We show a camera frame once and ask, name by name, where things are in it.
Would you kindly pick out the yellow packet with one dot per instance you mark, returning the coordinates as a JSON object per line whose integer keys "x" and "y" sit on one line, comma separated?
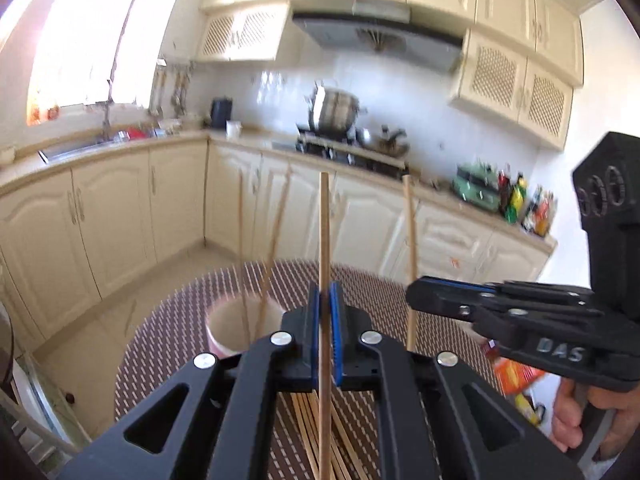
{"x": 530, "y": 410}

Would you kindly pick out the red sauce bottle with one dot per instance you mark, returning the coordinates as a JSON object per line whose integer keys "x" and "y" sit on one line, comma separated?
{"x": 546, "y": 217}

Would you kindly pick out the green electric cooker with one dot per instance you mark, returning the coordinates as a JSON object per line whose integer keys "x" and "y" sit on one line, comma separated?
{"x": 475, "y": 187}

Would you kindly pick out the steel sink faucet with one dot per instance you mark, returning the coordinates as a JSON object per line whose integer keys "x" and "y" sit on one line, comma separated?
{"x": 107, "y": 115}

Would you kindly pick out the steel steamer pot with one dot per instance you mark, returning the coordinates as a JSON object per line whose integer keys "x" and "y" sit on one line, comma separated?
{"x": 334, "y": 110}

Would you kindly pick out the wall rail with hanging utensils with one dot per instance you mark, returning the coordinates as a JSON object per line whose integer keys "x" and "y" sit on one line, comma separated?
{"x": 172, "y": 87}

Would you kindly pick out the grey range hood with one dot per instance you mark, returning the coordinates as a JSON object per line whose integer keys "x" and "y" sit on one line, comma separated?
{"x": 380, "y": 35}

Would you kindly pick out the green oil bottle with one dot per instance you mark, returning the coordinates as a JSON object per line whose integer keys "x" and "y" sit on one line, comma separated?
{"x": 516, "y": 200}

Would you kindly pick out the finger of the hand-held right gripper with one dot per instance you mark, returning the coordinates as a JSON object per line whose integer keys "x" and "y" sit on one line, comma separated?
{"x": 440, "y": 302}
{"x": 545, "y": 291}

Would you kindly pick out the pile of wooden chopsticks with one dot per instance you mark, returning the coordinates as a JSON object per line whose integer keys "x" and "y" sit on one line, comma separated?
{"x": 305, "y": 425}

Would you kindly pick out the person's right hand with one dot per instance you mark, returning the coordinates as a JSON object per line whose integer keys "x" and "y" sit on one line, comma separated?
{"x": 567, "y": 420}

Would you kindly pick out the black gas stove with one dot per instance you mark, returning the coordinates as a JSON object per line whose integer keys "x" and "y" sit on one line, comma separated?
{"x": 350, "y": 154}

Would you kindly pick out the dark electric kettle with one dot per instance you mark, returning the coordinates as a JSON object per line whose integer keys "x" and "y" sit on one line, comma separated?
{"x": 221, "y": 112}

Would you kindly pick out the dark soy sauce bottle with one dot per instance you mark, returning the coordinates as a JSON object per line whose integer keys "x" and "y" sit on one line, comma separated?
{"x": 532, "y": 210}

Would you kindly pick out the cream base kitchen cabinets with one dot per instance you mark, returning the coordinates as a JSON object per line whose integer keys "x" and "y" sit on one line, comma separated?
{"x": 115, "y": 220}

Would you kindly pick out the long wooden chopstick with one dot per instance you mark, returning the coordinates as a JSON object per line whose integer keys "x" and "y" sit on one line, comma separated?
{"x": 275, "y": 250}
{"x": 410, "y": 230}
{"x": 324, "y": 240}

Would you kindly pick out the cream lattice door cabinet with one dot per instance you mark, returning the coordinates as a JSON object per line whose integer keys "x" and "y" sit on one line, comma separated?
{"x": 515, "y": 87}
{"x": 240, "y": 32}

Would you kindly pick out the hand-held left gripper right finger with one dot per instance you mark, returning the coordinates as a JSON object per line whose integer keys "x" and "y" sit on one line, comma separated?
{"x": 336, "y": 332}

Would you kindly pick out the kitchen window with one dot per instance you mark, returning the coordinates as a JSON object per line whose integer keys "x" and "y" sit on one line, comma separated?
{"x": 75, "y": 35}

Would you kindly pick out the white pink cup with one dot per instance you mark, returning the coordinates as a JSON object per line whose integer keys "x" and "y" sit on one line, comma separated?
{"x": 222, "y": 332}

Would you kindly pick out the steel kitchen sink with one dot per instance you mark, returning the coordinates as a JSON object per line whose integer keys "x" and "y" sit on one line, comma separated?
{"x": 75, "y": 147}

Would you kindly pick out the orange snack packet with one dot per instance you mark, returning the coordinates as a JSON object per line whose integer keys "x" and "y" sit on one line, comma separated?
{"x": 517, "y": 375}

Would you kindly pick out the red item in sink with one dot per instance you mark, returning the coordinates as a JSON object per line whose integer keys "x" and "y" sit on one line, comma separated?
{"x": 137, "y": 133}

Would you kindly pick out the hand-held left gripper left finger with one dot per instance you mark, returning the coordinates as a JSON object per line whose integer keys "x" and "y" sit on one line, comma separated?
{"x": 314, "y": 332}

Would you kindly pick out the small white mug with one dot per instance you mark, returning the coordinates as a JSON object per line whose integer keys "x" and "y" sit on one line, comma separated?
{"x": 234, "y": 129}

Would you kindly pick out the brown dotted tablecloth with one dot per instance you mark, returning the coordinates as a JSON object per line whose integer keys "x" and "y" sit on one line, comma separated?
{"x": 165, "y": 355}

